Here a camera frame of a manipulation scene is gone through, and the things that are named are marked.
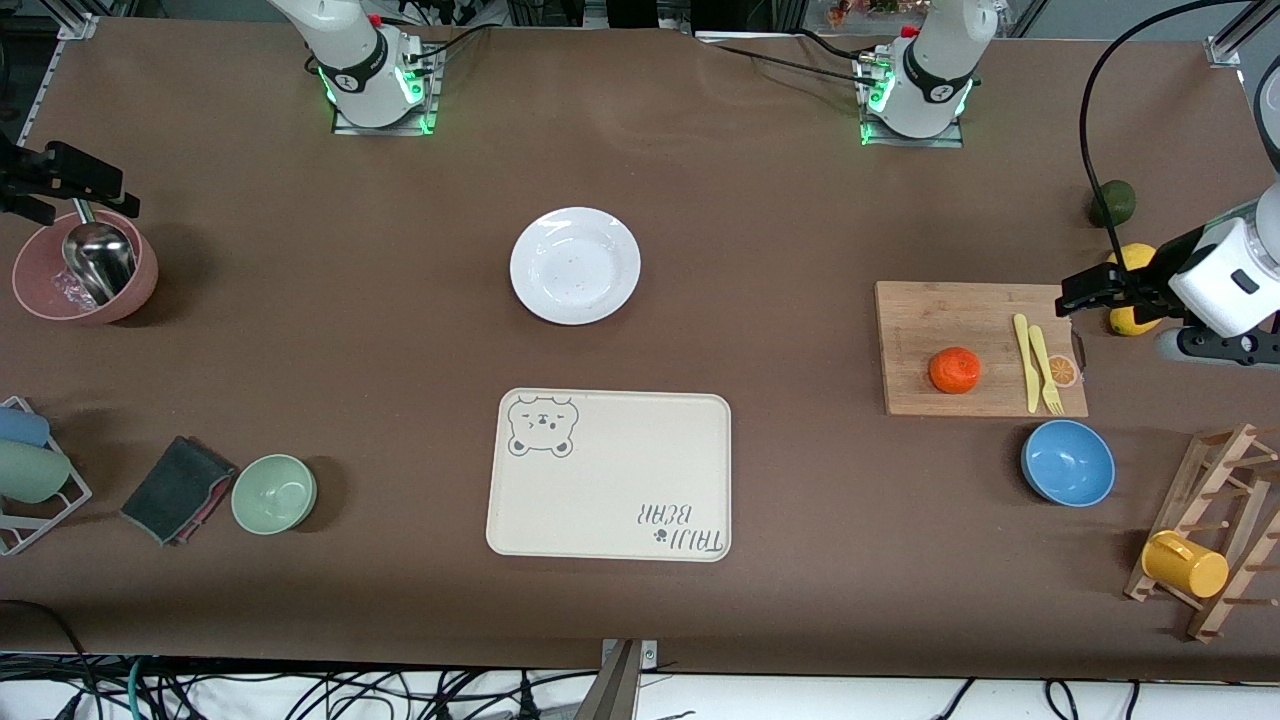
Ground wooden mug rack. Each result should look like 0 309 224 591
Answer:
1124 423 1280 643

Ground pale green bowl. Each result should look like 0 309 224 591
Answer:
231 454 318 536

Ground yellow plastic fork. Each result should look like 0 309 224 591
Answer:
1028 325 1064 416

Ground yellow mug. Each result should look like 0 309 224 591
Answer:
1141 530 1230 599

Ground white round plate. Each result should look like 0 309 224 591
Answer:
509 206 642 326

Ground light blue cup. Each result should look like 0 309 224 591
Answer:
0 406 51 449

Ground dark folded cloth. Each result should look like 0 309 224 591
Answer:
120 435 239 547

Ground orange fruit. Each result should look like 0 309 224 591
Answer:
929 347 982 395

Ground black base cable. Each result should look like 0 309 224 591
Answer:
400 20 493 73
695 28 881 86

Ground metal scoop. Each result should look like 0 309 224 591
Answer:
62 200 138 306

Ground wooden cutting board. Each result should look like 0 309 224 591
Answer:
875 281 1089 418

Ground pale green cup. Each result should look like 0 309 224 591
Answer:
0 440 73 504

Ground black right base cable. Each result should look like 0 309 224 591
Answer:
400 20 493 73

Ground green avocado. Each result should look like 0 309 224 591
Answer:
1089 180 1137 228

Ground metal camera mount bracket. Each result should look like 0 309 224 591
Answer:
598 638 659 720

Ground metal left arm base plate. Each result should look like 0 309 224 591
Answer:
858 50 966 149

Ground blue bowl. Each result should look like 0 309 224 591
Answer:
1021 419 1117 508

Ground cream tray with bear print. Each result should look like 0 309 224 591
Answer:
486 388 732 563

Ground white wire rack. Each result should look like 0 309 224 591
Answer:
0 396 93 557

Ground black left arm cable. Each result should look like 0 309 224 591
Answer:
1079 0 1246 263

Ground yellow plastic knife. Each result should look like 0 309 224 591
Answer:
1013 314 1041 414

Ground black left base cable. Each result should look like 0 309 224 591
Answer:
695 28 881 86

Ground pink bowl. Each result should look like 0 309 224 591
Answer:
12 210 159 326

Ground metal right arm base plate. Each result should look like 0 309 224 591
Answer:
332 45 443 136

